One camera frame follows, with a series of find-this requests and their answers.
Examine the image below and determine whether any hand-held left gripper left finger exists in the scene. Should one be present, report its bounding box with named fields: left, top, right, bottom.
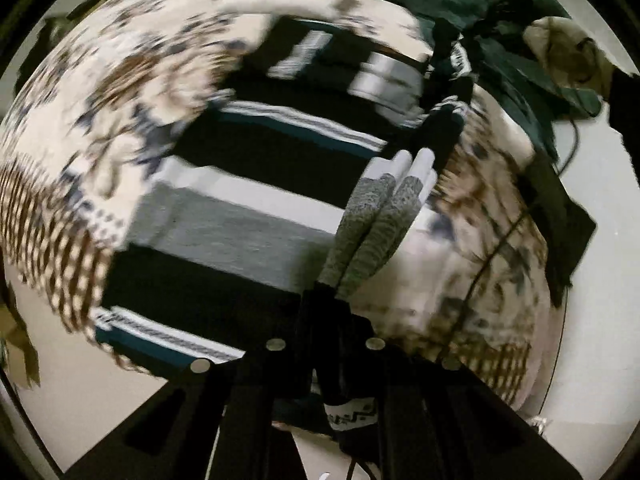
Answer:
left=64, top=289, right=328, bottom=480

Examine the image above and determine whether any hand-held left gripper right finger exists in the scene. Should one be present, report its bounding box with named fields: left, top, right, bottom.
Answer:
left=327, top=297, right=585, bottom=480

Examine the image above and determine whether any black zigzag patterned sock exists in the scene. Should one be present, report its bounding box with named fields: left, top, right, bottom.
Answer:
left=320, top=395, right=378, bottom=433

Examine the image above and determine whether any grey speckled white-toe sock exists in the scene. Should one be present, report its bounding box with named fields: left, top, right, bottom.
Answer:
left=340, top=147, right=437, bottom=298
left=317, top=151, right=415, bottom=292

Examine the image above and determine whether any black white grey striped garment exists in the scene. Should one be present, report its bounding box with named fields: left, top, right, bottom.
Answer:
left=94, top=16, right=443, bottom=377

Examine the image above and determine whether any black cloth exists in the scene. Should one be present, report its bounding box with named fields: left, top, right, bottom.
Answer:
left=517, top=157, right=599, bottom=308

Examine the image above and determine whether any black sock with striped cuff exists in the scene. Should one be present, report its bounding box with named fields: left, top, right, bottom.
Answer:
left=425, top=97, right=471, bottom=171

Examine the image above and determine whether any cream brown patterned blanket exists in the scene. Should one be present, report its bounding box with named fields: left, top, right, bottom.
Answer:
left=0, top=0, right=551, bottom=411

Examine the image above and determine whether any beige fabric object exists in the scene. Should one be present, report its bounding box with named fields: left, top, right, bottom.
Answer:
left=521, top=15, right=617, bottom=102

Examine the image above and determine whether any black cable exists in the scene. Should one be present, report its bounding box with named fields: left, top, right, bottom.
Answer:
left=447, top=110, right=583, bottom=346

